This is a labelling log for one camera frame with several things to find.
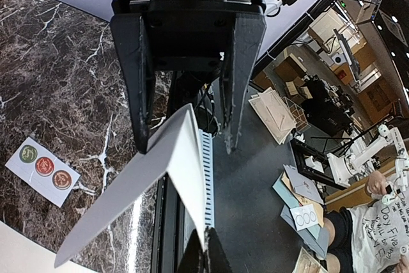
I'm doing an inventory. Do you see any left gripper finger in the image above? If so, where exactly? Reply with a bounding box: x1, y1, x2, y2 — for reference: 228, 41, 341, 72
183, 228, 233, 273

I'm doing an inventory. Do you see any person in printed white shirt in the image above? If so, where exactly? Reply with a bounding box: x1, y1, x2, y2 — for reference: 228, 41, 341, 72
324, 191, 408, 272

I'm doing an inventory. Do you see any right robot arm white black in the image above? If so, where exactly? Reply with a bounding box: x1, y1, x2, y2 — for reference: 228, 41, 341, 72
110, 0, 297, 153

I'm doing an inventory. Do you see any white slotted cable duct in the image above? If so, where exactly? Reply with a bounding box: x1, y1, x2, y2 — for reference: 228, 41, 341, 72
199, 129, 215, 228

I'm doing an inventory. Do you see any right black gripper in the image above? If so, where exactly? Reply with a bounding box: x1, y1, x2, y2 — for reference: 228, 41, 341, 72
110, 0, 266, 154

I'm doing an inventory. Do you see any white sticker sheet with seals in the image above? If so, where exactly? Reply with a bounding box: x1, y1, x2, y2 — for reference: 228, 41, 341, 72
5, 137, 80, 208

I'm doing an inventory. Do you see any beige lined letter sheet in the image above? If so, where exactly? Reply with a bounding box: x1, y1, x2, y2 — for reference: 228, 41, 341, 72
53, 102, 207, 269

